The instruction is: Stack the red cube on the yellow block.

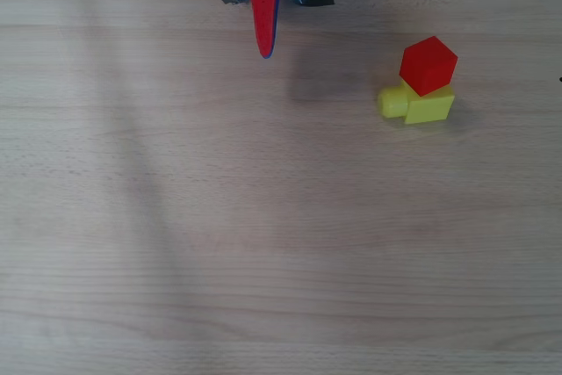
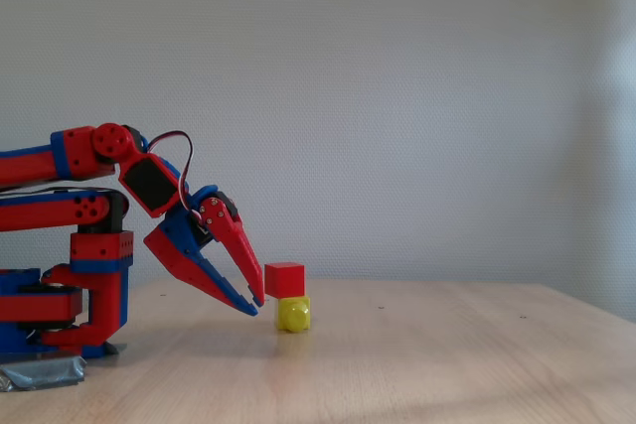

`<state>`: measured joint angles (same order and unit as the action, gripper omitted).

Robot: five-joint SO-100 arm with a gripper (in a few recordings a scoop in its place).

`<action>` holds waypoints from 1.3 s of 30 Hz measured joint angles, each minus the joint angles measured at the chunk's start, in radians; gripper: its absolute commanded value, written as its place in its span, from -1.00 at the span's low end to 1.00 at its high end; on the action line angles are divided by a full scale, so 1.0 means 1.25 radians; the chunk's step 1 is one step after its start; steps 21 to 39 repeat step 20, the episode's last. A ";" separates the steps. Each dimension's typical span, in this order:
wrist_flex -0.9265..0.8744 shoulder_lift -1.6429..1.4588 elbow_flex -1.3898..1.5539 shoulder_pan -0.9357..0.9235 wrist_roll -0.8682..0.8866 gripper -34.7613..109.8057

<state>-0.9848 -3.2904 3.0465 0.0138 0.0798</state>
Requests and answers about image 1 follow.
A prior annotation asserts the red cube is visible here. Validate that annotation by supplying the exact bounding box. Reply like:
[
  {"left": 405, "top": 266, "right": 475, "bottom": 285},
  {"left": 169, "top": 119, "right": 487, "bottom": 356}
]
[{"left": 398, "top": 35, "right": 459, "bottom": 98}]

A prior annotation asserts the yellow block with round knob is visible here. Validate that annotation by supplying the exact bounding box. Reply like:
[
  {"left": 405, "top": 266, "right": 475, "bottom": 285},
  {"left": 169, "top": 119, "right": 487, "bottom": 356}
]
[{"left": 377, "top": 78, "right": 456, "bottom": 126}]

